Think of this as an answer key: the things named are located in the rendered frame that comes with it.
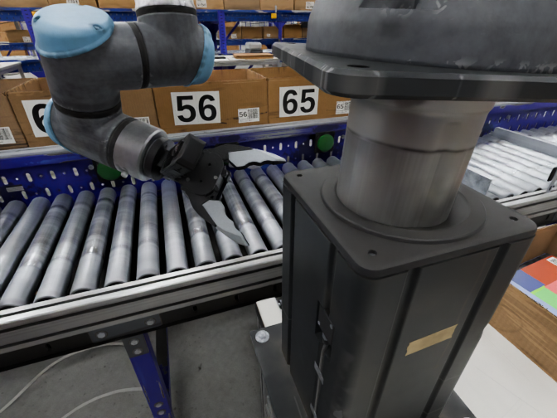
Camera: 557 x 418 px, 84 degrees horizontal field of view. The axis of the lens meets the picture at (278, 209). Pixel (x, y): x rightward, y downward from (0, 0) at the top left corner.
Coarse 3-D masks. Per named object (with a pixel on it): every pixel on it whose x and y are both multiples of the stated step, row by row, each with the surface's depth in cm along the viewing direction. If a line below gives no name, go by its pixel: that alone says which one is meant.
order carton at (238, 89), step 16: (208, 80) 131; (224, 80) 106; (240, 80) 107; (256, 80) 109; (160, 96) 102; (224, 96) 108; (240, 96) 110; (256, 96) 112; (160, 112) 104; (224, 112) 111; (160, 128) 107; (176, 128) 108; (192, 128) 110; (208, 128) 112; (224, 128) 114
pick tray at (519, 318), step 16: (544, 240) 68; (528, 256) 69; (512, 288) 51; (512, 304) 51; (528, 304) 49; (496, 320) 55; (512, 320) 52; (528, 320) 49; (544, 320) 47; (512, 336) 53; (528, 336) 50; (544, 336) 48; (528, 352) 51; (544, 352) 48; (544, 368) 49
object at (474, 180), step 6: (468, 168) 101; (468, 174) 102; (474, 174) 100; (480, 174) 98; (468, 180) 102; (474, 180) 100; (480, 180) 98; (486, 180) 96; (468, 186) 102; (474, 186) 100; (480, 186) 98; (486, 186) 96; (486, 192) 97
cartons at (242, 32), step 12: (288, 24) 938; (300, 24) 922; (12, 36) 718; (24, 36) 724; (240, 36) 878; (252, 36) 886; (264, 36) 894; (276, 36) 906; (288, 36) 918; (300, 36) 931
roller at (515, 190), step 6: (474, 168) 117; (486, 174) 112; (492, 180) 110; (498, 180) 108; (504, 180) 108; (498, 186) 107; (504, 186) 106; (510, 186) 105; (516, 186) 104; (516, 192) 102; (522, 192) 101
